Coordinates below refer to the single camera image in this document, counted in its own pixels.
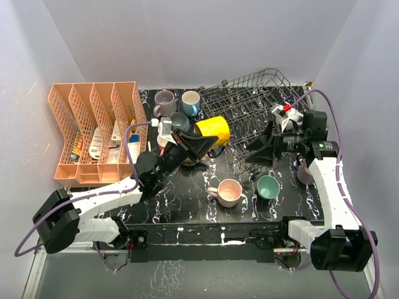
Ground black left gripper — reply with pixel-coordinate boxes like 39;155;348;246
156;128;218;181

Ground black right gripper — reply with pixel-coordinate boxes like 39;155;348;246
244;119;307;167

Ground yellow mug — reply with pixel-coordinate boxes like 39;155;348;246
194;116;230;146

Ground green teal mug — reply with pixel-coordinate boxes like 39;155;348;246
256;175;280;199

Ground lavender textured mug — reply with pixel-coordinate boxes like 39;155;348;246
297;161;314;186

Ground peach pink mug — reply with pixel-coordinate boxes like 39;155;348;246
207;179;243;208

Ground white speckled ceramic mug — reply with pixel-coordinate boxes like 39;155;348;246
281;108;304;131

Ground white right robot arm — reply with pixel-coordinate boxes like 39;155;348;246
245;108;378;272

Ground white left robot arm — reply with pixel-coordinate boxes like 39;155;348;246
32;130;219;254

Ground tan glazed round mug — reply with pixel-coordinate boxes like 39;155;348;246
182;154;210;166

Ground grey mug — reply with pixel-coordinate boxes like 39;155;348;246
170;112;190;132

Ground pink mug white interior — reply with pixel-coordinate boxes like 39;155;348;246
156;135;168;151

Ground blue mug white interior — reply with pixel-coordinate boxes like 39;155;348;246
181;91;201;117

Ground lilac mug at back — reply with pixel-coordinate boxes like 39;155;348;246
153;90;177;118

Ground papers in organizer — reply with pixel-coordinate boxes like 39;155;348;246
70;120;141;164

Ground orange plastic file organizer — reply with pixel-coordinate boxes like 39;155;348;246
48;82;147;187

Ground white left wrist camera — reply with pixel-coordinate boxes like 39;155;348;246
151;117;173;142

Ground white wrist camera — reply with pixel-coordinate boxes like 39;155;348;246
151;117;173;142
271;104;286;130

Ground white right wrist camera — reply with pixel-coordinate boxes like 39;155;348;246
271;104;286;130

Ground grey wire dish rack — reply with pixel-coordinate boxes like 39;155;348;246
197;68;308;171

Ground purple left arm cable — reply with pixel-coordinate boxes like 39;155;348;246
14;121;160;258

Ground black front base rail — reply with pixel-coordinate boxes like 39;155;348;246
99;222;305;263

